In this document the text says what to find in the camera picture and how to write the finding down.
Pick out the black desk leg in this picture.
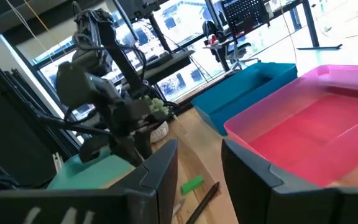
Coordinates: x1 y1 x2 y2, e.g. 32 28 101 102
296 0 343 50

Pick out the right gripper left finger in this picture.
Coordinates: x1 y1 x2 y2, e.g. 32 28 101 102
0 139 179 224

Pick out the green potted succulent plant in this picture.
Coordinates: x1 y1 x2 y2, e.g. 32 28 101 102
140 95 171 144

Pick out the blue plastic bin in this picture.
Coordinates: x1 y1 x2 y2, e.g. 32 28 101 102
190 62 298 136

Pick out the pink plastic bin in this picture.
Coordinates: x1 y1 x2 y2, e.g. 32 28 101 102
224 64 358 187

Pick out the black workstation stand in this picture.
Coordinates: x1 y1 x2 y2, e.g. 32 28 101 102
121 49 195 94

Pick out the thick black pen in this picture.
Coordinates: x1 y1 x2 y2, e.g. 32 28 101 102
185 181 221 224

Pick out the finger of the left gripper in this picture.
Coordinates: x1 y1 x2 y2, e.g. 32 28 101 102
112 139 145 168
134 127 154 160

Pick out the green plastic bin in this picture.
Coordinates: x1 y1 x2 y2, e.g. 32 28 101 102
47 146 136 190

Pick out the black office chair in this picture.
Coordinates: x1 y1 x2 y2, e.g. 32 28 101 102
225 40 260 72

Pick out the black perforated panel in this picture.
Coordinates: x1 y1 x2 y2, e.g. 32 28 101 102
221 0 270 30

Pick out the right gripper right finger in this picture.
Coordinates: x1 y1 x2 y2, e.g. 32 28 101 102
221 139 358 224

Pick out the green eraser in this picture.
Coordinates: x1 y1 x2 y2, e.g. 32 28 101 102
180 174 204 196

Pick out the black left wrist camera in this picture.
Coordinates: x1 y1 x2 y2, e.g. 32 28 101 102
78 136 111 165

